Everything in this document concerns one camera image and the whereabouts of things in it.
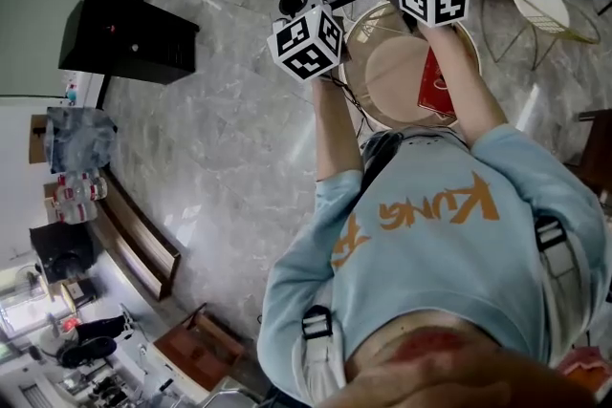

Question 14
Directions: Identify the dark wooden bench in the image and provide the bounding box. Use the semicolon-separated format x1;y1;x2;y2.
87;165;183;303

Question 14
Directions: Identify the cardboard box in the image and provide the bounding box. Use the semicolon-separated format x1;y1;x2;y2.
28;113;52;165

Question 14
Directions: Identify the water bottle pack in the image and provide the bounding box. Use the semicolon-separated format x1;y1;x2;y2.
51;199;99;225
51;170;109;203

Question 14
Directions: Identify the person's right forearm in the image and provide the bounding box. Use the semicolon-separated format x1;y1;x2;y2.
417;21;509;148

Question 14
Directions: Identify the grey marble painting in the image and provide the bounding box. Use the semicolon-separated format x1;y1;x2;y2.
44;105;119;175

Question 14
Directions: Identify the dark wooden side table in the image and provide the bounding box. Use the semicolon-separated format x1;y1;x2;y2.
562;108;612;207

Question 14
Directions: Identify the red book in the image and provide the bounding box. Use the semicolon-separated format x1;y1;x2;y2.
416;46;459;120

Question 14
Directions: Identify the person's left forearm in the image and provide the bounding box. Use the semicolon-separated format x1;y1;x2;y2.
309;74;365;183

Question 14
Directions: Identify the black cabinet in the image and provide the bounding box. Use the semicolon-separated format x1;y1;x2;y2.
57;0;201;86

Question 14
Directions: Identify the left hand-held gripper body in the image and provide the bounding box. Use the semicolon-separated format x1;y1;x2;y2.
266;0;345;85

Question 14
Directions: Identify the person's face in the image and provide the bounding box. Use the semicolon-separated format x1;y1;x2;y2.
314;310;600;408

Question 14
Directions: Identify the white backpack strap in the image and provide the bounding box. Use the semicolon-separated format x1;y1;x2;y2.
532;213;587;350
290;303;349;406

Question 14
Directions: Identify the brown wooden stool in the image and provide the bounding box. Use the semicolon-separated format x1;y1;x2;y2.
151;302;249;394

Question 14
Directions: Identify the light blue sweatshirt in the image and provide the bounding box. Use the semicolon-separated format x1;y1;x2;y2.
256;122;607;408

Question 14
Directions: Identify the round beige side table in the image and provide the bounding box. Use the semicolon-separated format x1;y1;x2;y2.
340;0;482;134

